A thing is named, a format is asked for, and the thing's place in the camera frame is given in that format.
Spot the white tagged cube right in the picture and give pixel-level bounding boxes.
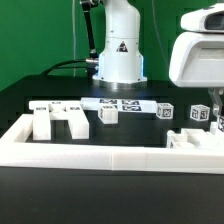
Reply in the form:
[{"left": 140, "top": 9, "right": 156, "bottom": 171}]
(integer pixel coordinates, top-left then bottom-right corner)
[{"left": 190, "top": 104, "right": 210, "bottom": 121}]

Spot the white tagged cube middle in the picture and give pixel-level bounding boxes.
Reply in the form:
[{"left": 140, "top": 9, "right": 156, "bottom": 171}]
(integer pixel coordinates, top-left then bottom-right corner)
[{"left": 156, "top": 103, "right": 174, "bottom": 119}]

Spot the white tagged block front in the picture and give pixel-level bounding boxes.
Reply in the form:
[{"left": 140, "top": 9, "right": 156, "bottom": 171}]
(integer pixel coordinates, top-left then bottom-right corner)
[{"left": 98, "top": 105, "right": 118, "bottom": 124}]

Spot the white chair seat part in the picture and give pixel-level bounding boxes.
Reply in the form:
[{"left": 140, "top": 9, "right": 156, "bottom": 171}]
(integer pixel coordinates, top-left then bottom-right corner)
[{"left": 166, "top": 128, "right": 224, "bottom": 150}]

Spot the white flat tagged plank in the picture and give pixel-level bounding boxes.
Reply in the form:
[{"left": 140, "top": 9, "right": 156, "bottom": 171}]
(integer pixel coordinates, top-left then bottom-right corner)
[{"left": 81, "top": 97, "right": 157, "bottom": 113}]

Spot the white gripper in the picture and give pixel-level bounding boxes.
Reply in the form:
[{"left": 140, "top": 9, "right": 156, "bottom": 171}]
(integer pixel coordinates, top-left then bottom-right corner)
[{"left": 169, "top": 3, "right": 224, "bottom": 118}]

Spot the white U-shaped border frame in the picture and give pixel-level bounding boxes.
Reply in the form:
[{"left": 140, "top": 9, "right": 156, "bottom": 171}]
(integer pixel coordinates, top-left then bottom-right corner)
[{"left": 0, "top": 114, "right": 224, "bottom": 174}]

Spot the white tagged cube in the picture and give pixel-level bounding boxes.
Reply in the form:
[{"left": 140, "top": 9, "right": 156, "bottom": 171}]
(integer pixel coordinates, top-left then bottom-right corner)
[
  {"left": 190, "top": 104, "right": 210, "bottom": 121},
  {"left": 156, "top": 103, "right": 174, "bottom": 119}
]

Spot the black cable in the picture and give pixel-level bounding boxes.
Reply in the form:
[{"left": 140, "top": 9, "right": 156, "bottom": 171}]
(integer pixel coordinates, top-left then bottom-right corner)
[{"left": 40, "top": 59, "right": 98, "bottom": 76}]

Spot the white chair back part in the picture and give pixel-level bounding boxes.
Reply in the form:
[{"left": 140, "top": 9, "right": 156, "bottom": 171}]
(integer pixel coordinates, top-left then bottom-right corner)
[{"left": 29, "top": 100, "right": 89, "bottom": 140}]

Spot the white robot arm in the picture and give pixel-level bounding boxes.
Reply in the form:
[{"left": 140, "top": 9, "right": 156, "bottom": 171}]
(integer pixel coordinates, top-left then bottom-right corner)
[{"left": 93, "top": 0, "right": 224, "bottom": 117}]

